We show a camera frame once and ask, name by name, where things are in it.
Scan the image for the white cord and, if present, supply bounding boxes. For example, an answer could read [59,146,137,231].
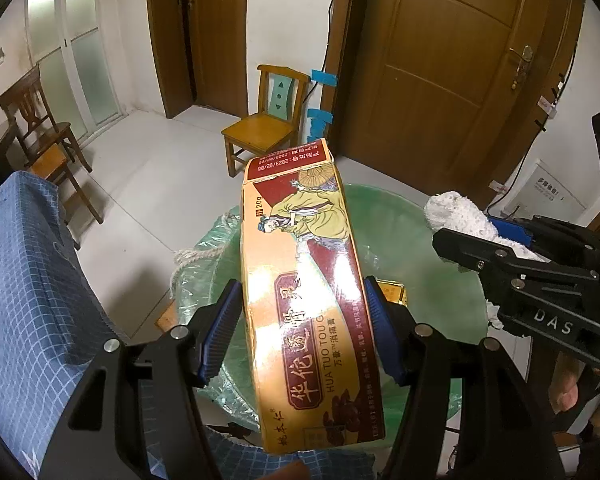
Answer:
[171,246,222,302]

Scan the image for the white wall box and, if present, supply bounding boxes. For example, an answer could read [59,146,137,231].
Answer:
[521,158,587,221]

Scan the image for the dark wooden chair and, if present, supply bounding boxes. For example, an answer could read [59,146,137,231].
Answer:
[0,63,104,227]

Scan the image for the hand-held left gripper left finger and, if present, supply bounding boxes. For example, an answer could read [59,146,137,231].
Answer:
[37,279,244,480]

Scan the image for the frosted glass door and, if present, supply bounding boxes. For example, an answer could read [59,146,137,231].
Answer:
[24,0,122,142]

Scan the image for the person's right hand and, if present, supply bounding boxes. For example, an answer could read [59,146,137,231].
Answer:
[550,350,600,437]

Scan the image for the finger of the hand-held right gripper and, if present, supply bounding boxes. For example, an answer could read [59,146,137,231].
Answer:
[485,214,600,273]
[432,227,600,368]

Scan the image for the brown wooden door with handle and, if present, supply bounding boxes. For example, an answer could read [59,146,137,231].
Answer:
[329,0,589,197]

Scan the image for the green-bagged trash bin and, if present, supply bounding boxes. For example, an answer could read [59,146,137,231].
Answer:
[171,181,490,433]

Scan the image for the small light wooden chair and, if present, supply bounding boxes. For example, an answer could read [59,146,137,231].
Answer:
[221,63,312,179]

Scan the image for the blue star-printed tablecloth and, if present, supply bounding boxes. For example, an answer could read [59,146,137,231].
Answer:
[0,170,376,480]

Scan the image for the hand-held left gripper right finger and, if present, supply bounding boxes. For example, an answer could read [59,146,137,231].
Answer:
[364,276,566,480]

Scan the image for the person's left hand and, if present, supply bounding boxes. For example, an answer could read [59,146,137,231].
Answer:
[266,460,309,480]

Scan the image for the white cloth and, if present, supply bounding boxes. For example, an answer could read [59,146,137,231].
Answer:
[424,190,548,331]

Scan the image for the long yellow maroon carton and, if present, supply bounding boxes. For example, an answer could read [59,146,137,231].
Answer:
[239,137,387,457]

